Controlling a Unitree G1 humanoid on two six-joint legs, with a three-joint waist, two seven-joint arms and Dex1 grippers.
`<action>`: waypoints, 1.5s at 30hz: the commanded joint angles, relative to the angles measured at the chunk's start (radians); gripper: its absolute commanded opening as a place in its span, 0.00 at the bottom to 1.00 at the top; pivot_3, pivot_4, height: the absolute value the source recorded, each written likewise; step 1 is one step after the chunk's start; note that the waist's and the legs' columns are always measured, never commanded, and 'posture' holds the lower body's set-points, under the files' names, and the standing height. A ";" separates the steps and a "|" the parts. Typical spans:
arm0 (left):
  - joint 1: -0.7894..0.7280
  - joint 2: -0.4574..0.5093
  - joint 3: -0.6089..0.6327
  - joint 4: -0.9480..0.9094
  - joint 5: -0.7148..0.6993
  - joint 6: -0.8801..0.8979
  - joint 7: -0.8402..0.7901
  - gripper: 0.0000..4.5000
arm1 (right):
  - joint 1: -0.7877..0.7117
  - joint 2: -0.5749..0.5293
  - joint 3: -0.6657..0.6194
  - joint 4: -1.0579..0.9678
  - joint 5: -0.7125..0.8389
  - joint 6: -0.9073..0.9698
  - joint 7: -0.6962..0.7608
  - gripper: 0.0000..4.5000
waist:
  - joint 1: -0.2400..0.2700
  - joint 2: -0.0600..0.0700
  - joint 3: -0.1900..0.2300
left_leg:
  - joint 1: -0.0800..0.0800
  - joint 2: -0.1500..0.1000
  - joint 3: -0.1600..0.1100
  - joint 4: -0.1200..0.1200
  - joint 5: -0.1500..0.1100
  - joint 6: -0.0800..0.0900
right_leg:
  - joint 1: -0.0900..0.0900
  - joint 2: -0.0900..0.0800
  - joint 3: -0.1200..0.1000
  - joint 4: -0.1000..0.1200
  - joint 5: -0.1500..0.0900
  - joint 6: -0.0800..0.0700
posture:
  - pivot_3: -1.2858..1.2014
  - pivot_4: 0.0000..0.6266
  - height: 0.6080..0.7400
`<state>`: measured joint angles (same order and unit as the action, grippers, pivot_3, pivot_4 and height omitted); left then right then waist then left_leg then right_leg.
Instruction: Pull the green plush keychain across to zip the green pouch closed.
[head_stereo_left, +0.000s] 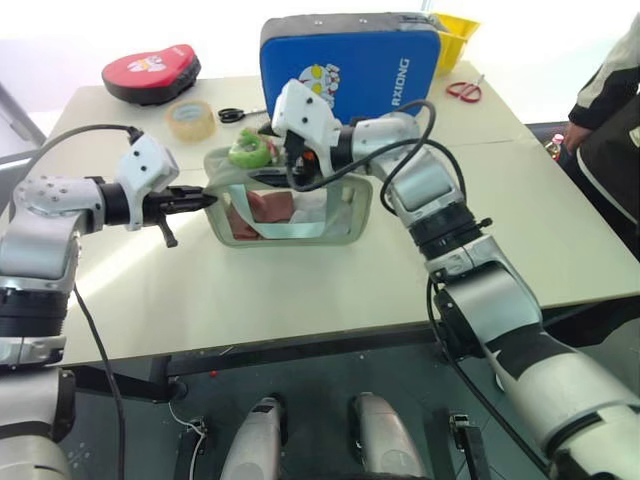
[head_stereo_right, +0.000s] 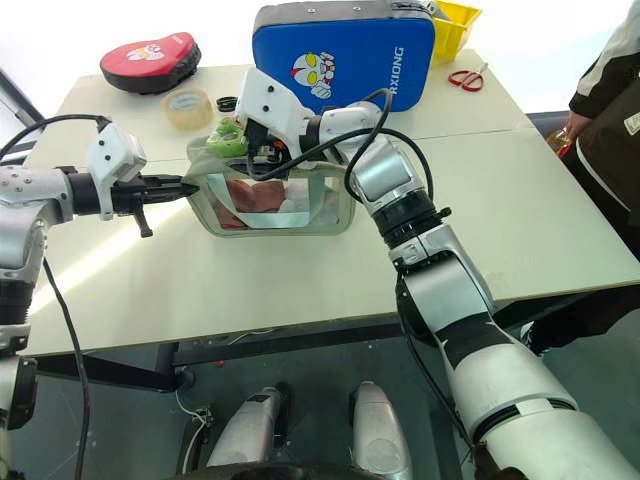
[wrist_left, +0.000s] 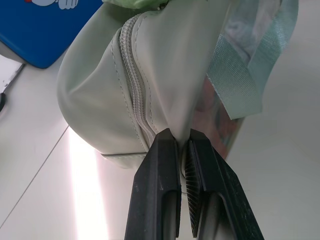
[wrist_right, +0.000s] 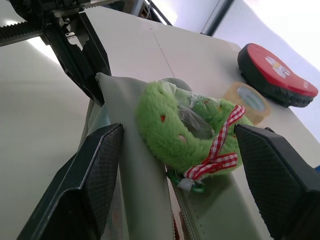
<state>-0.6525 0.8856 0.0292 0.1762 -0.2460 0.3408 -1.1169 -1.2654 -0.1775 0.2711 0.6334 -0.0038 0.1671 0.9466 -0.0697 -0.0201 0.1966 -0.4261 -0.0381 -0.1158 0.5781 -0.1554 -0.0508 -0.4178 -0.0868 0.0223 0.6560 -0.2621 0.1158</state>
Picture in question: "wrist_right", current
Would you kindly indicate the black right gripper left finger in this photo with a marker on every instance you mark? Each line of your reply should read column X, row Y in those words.
column 82, row 190

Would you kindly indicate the red and black round device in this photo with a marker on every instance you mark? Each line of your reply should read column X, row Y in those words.
column 272, row 75

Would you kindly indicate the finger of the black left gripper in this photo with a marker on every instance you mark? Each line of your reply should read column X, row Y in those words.
column 96, row 47
column 75, row 67

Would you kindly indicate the dark metal rack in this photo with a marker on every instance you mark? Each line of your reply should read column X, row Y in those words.
column 160, row 11

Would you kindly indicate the clear packing tape roll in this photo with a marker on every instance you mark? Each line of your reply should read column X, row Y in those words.
column 251, row 100

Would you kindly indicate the dark window frame post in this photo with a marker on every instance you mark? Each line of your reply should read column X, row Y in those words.
column 215, row 16

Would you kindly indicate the green zip pouch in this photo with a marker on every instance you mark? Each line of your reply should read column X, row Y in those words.
column 147, row 195

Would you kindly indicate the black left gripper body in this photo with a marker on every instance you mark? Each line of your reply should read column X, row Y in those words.
column 47, row 6

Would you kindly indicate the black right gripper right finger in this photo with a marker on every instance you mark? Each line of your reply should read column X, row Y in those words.
column 277, row 180

